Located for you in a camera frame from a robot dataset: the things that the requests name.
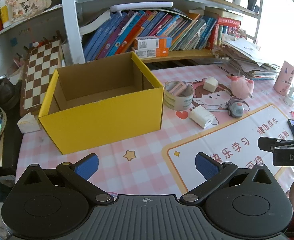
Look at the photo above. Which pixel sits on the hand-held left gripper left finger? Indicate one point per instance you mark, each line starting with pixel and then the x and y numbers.
pixel 87 167

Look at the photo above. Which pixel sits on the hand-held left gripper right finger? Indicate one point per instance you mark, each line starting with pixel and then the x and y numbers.
pixel 207 165

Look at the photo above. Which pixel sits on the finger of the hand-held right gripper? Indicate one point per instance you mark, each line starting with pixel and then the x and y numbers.
pixel 289 157
pixel 281 142

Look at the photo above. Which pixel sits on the yellow cardboard box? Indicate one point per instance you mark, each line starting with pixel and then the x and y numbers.
pixel 99 120

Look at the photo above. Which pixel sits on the grey toy car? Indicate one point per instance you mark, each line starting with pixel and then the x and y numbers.
pixel 235 107

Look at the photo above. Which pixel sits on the clear tape roll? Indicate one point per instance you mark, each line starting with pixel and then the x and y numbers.
pixel 184 103

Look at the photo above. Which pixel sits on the pink plush toy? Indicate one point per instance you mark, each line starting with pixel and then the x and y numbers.
pixel 240 87

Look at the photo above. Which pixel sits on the small white bottle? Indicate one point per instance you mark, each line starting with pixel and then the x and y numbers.
pixel 291 97

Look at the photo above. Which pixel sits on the pink checkered desk mat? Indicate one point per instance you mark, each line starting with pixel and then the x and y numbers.
pixel 142 160

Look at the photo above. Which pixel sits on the pink printed cup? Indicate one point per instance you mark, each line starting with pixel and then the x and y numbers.
pixel 285 78

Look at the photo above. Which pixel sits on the white tissue box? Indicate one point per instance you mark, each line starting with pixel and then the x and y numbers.
pixel 28 124

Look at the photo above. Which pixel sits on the white foam block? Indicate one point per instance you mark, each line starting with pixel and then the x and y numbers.
pixel 210 83

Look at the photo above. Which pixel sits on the small pink stapler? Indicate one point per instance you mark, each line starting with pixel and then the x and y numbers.
pixel 176 89

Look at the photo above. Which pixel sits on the pile of papers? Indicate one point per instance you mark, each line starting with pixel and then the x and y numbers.
pixel 246 57

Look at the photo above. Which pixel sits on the brown white chessboard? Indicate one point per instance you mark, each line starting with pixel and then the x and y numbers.
pixel 40 75

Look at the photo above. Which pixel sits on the dark brown object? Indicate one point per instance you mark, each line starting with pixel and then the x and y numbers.
pixel 3 93

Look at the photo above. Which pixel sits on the orange white carton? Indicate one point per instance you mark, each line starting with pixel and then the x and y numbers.
pixel 150 53
pixel 152 42

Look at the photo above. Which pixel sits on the row of colourful books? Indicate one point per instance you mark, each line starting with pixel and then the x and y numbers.
pixel 186 30

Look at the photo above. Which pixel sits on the small black cube holder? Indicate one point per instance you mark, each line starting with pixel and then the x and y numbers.
pixel 253 4

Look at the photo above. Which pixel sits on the thick dark-covered book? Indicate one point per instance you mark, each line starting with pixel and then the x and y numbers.
pixel 97 21

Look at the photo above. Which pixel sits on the white flat board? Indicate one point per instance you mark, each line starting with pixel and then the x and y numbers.
pixel 142 6

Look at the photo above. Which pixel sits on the yellow white mug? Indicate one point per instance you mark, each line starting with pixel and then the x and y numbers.
pixel 4 13

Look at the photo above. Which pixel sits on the rabbit decor plaque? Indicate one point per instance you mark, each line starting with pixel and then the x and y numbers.
pixel 23 2

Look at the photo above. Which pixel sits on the white bookshelf frame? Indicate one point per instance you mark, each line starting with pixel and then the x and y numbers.
pixel 72 30

